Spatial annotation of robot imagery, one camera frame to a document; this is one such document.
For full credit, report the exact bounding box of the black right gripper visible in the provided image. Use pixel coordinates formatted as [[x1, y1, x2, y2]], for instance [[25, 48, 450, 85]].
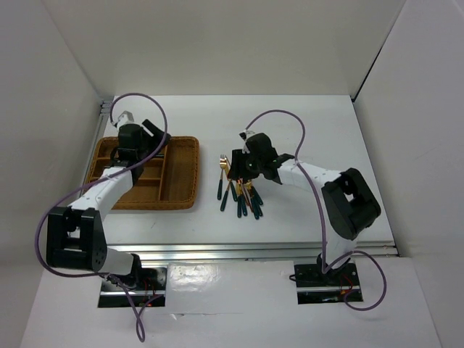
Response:
[[228, 148, 264, 180]]

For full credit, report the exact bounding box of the gold fork green handle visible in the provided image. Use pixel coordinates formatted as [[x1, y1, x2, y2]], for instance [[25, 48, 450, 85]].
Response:
[[220, 181, 231, 212], [217, 154, 228, 200]]

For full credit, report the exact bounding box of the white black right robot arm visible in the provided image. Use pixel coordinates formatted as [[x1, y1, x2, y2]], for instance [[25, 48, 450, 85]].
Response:
[[228, 130, 381, 284]]

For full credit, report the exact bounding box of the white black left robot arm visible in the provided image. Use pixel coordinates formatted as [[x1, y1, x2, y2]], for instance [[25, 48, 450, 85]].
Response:
[[46, 120, 171, 289]]

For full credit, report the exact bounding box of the wicker cutlery tray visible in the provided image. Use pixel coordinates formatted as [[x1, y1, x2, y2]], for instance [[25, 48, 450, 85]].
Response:
[[113, 136, 200, 210]]

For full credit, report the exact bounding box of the gold spoon green handle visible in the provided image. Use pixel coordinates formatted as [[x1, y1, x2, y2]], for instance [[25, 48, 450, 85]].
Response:
[[252, 186, 264, 206], [246, 181, 263, 220]]

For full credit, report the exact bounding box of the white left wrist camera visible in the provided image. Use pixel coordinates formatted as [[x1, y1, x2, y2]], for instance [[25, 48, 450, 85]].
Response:
[[111, 111, 134, 129]]

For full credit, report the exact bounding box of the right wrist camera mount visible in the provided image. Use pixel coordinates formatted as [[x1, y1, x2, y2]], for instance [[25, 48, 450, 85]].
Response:
[[239, 130, 255, 154]]

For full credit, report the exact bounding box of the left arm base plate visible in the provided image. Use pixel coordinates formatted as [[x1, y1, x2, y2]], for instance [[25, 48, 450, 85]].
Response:
[[98, 267, 167, 308]]

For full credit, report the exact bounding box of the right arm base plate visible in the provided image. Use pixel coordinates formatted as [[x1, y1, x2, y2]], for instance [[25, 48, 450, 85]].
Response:
[[289, 262, 363, 305]]

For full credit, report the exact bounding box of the aluminium frame rail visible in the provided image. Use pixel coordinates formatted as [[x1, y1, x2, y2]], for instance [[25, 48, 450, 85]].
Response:
[[104, 241, 399, 260]]

